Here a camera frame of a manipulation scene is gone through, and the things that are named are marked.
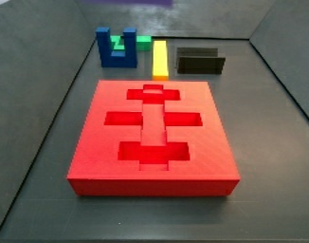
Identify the yellow long bar block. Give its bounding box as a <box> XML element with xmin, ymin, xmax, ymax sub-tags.
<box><xmin>152</xmin><ymin>41</ymin><xmax>168</xmax><ymax>81</ymax></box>

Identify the blue U-shaped block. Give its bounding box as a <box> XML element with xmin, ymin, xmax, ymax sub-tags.
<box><xmin>95</xmin><ymin>27</ymin><xmax>139</xmax><ymax>68</ymax></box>

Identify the purple U-shaped block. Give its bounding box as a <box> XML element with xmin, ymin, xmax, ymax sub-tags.
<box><xmin>83</xmin><ymin>0</ymin><xmax>173</xmax><ymax>7</ymax></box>

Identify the red puzzle board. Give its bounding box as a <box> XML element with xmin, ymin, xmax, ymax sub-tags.
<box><xmin>67</xmin><ymin>81</ymin><xmax>241</xmax><ymax>196</ymax></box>

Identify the black angle fixture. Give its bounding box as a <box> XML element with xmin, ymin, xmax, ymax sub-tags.
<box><xmin>176</xmin><ymin>47</ymin><xmax>225</xmax><ymax>75</ymax></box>

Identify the green zigzag block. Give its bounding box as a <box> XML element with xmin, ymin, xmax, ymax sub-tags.
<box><xmin>111</xmin><ymin>35</ymin><xmax>152</xmax><ymax>51</ymax></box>

